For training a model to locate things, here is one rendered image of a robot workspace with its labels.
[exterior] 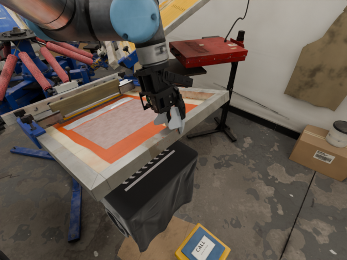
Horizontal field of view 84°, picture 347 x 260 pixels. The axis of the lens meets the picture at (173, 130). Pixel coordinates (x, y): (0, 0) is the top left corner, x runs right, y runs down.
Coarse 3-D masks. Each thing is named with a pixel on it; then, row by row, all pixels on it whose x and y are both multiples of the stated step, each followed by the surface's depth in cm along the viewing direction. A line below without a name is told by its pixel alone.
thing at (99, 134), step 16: (64, 128) 84; (80, 128) 80; (96, 128) 77; (112, 128) 74; (128, 128) 71; (144, 128) 68; (80, 144) 67; (96, 144) 65; (112, 144) 63; (128, 144) 61; (112, 160) 55
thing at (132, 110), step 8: (128, 96) 106; (136, 96) 103; (104, 104) 103; (128, 104) 95; (136, 104) 92; (144, 104) 90; (192, 104) 78; (112, 112) 89; (120, 112) 87; (128, 112) 85; (136, 112) 83; (144, 112) 81; (152, 112) 79; (136, 120) 76; (144, 120) 74; (152, 120) 73; (160, 128) 66
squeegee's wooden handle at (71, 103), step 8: (112, 80) 101; (96, 88) 95; (104, 88) 98; (112, 88) 101; (72, 96) 88; (80, 96) 91; (88, 96) 93; (96, 96) 96; (104, 96) 99; (56, 104) 84; (64, 104) 86; (72, 104) 89; (80, 104) 91; (88, 104) 94; (64, 112) 87
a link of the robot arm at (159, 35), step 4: (156, 0) 41; (156, 4) 41; (160, 16) 40; (160, 20) 40; (160, 24) 42; (160, 28) 42; (156, 32) 42; (160, 32) 42; (156, 36) 42; (160, 36) 43; (164, 36) 44; (148, 40) 42; (152, 40) 42; (156, 40) 42; (160, 40) 43; (164, 40) 44; (136, 44) 44; (140, 44) 43; (144, 44) 42; (148, 44) 42; (152, 44) 42
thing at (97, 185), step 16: (192, 96) 83; (208, 96) 77; (224, 96) 72; (192, 112) 63; (208, 112) 66; (176, 128) 56; (48, 144) 64; (144, 144) 52; (160, 144) 53; (64, 160) 53; (80, 160) 51; (128, 160) 47; (144, 160) 50; (80, 176) 45; (96, 176) 44; (112, 176) 43; (128, 176) 47; (96, 192) 41
